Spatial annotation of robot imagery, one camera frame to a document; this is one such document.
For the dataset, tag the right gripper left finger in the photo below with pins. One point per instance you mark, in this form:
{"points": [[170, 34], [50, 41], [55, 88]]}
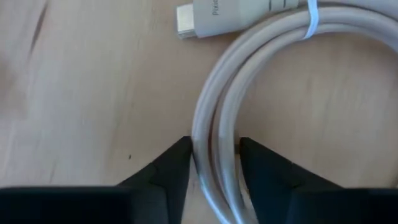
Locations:
{"points": [[149, 193]]}

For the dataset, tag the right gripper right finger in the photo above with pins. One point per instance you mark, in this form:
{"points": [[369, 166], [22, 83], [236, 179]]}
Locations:
{"points": [[280, 186]]}

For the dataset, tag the white twist tie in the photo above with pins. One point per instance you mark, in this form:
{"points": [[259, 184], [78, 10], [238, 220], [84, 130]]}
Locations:
{"points": [[312, 18]]}

